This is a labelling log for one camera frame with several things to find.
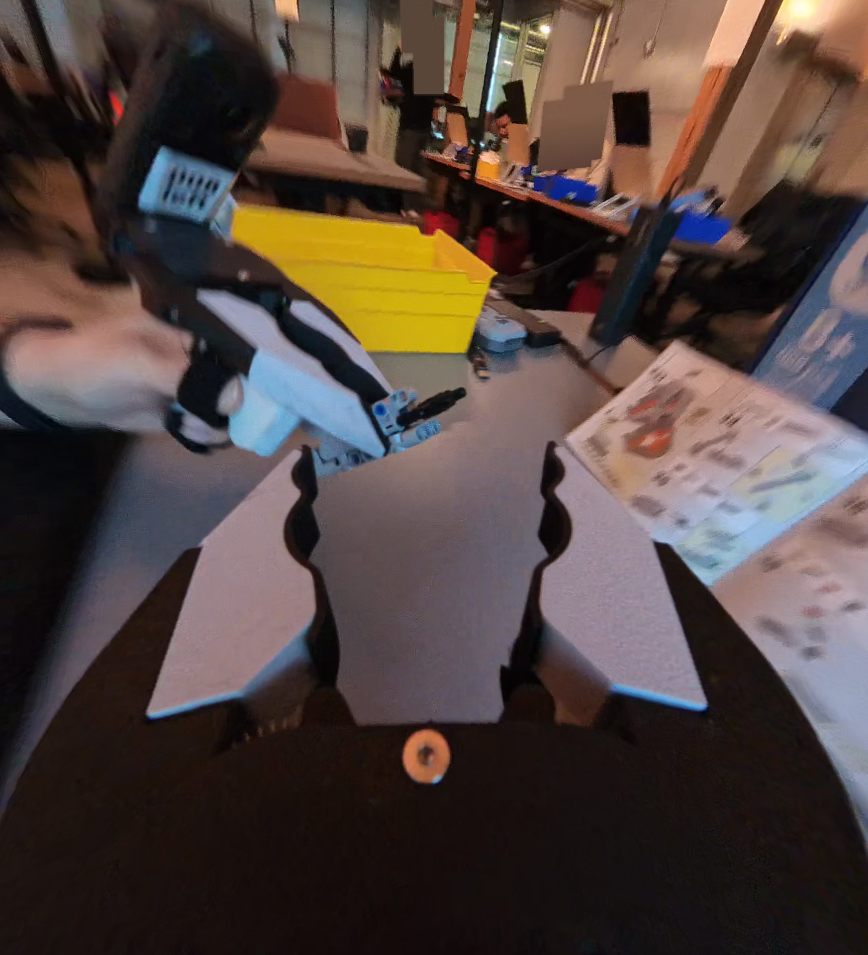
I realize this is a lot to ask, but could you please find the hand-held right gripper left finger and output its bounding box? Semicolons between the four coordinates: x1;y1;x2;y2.
145;446;341;721

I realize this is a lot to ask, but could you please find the blue plastic bin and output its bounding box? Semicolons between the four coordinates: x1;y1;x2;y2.
534;175;599;206

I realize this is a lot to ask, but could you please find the brown chair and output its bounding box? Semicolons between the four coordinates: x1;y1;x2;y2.
276;75;347;143

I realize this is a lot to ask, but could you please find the red canister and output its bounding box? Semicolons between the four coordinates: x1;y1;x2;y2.
479;224;524;277

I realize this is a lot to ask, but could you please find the stack of yellow plastic bins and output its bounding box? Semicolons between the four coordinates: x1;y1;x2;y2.
231;205;498;355

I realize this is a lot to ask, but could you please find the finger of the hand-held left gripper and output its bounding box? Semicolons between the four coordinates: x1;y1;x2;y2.
196;287;393;458
290;298;399;410

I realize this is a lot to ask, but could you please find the blue toy set box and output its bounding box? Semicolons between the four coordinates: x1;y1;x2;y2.
751;195;868;426

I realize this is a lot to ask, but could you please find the grey toy motor block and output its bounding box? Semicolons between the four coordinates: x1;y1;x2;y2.
471;313;529;354

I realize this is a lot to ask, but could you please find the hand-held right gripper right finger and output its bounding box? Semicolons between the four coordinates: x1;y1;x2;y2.
499;442;708;713

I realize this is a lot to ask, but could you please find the black toy axle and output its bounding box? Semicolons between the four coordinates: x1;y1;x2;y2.
398;386;469;430

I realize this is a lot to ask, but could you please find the grey desk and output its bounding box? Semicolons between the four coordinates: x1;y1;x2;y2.
0;309;868;955

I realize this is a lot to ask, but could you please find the black bag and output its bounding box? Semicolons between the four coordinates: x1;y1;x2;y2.
728;179;864;352

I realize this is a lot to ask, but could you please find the person's left hand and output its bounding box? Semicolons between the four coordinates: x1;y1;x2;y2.
1;294;248;456

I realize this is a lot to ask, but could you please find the grey building brick assembly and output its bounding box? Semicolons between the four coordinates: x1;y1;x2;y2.
313;388;442;478

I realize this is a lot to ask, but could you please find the wooden post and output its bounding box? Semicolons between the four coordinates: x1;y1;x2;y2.
661;0;778;202

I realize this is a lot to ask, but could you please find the black flat monitor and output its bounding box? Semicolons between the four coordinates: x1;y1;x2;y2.
589;205;684;348

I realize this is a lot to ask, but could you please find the wooden workbench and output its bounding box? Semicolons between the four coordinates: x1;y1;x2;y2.
420;149;737;247

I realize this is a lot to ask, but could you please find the black background monitor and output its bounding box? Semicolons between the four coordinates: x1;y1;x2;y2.
611;90;653;148

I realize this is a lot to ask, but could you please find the grey table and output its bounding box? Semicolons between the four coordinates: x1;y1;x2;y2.
246;127;429;196

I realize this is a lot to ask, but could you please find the building instruction booklet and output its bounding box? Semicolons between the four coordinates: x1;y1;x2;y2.
564;339;868;755

